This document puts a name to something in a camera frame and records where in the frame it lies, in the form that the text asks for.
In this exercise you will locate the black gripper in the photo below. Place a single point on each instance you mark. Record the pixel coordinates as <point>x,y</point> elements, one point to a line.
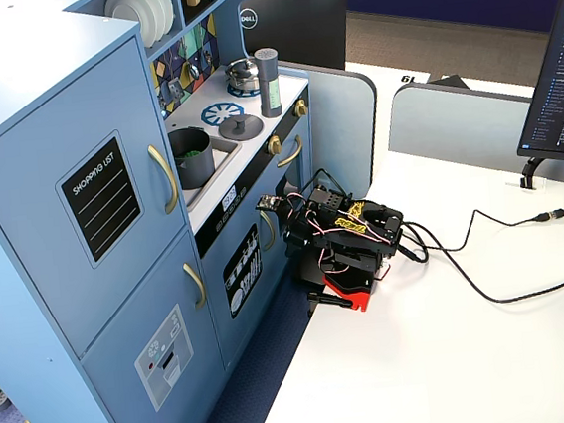
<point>345,285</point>

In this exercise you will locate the grey salt shaker green label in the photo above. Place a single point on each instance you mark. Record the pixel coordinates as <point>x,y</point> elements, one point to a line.
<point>268,83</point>

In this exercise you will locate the black red robot base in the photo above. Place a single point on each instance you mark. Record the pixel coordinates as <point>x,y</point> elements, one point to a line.
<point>350,292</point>

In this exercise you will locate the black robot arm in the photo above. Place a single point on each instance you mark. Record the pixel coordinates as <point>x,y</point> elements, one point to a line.
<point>359,234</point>

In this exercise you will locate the black table clamp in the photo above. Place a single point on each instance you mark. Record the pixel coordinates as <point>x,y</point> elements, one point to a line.
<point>328,299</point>

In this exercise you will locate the blue dishwasher door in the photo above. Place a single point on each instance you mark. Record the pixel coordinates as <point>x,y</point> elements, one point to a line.
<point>216,258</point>

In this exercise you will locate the gold stove knob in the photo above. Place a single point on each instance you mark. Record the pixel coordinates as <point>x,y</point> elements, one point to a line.
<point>300,108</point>
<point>274,145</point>

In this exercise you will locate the grey toy sink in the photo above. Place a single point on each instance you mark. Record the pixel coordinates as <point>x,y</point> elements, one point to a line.
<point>224,152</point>

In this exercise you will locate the grey plastic pot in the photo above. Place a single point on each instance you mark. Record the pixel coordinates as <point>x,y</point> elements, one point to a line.
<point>198,172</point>

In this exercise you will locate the grey round pot lid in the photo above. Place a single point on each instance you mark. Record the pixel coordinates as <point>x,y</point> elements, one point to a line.
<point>240,127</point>

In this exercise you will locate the grey desk divider panel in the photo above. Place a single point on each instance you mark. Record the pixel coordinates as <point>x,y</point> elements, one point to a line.
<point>453,125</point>
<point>338,116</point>

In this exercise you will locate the green toy food pieces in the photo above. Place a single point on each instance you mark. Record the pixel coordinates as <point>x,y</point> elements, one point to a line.
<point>189,154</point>

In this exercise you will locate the stainless steel pot with lid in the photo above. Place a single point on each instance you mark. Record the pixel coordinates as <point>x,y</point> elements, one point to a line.
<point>241,73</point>

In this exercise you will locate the grey ice dispenser sticker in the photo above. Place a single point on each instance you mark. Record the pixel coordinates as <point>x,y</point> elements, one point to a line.
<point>163,358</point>

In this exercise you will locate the metal slotted spatula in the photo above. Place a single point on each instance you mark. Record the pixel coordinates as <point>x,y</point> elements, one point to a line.
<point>176,89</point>

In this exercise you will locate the metal ladle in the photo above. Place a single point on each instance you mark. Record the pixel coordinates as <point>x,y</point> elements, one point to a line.
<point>193,70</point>

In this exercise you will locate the black shopping list board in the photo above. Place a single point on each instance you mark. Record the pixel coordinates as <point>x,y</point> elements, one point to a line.
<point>101,201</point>

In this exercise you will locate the metal hanging utensil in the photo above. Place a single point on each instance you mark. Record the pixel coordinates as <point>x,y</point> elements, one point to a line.
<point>208,54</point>

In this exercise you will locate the black Dell monitor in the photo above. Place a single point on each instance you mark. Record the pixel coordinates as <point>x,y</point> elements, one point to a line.
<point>294,30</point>

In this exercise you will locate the blue fridge door with dispenser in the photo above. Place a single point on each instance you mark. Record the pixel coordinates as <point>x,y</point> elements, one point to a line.
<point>125,346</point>

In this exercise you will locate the white toy plate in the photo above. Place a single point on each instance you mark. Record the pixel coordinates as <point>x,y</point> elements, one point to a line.
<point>162,8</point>
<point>127,9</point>
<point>170,2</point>

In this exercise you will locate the blue fridge door with blackboard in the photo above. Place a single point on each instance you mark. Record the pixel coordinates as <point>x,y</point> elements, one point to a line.
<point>22,206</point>

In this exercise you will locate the computer monitor showing text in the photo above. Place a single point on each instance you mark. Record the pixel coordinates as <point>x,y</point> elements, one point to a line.
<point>563,69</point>

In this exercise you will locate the blue toy kitchen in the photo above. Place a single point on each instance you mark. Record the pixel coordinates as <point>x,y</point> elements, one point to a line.
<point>24,71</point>

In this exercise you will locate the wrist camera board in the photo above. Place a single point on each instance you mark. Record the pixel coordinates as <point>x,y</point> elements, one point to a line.
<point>268,204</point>

